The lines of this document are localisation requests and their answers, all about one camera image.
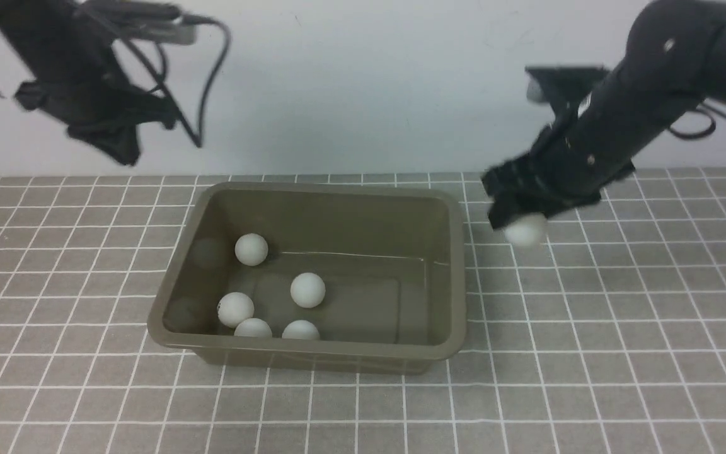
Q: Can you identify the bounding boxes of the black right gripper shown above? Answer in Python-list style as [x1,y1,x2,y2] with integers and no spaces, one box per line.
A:
[481,124,636,230]

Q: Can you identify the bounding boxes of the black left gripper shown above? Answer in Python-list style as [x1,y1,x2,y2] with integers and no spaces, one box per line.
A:
[13,18,177,166]

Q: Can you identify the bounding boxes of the white ping-pong ball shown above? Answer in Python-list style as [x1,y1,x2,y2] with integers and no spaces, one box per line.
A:
[217,291,255,329]
[234,233,270,267]
[290,272,326,308]
[280,320,321,341]
[234,317,273,338]
[502,213,548,248]

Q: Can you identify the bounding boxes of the olive green plastic bin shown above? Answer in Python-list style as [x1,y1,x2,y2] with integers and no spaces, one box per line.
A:
[147,183,467,375]

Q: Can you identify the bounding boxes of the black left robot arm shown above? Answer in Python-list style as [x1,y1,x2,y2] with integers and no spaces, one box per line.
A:
[0,1,178,166]

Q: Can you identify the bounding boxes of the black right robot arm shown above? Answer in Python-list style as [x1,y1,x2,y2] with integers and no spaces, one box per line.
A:
[481,1,726,230]

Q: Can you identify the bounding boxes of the grey checked tablecloth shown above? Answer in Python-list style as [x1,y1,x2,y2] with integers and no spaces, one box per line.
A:
[0,168,726,453]

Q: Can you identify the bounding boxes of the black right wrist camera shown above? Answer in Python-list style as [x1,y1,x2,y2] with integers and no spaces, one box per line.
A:
[524,65,611,113]

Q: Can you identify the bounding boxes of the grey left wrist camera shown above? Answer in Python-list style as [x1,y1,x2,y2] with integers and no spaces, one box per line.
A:
[73,1,197,46]

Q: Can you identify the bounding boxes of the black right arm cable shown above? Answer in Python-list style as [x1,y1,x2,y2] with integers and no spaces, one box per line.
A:
[669,101,726,141]

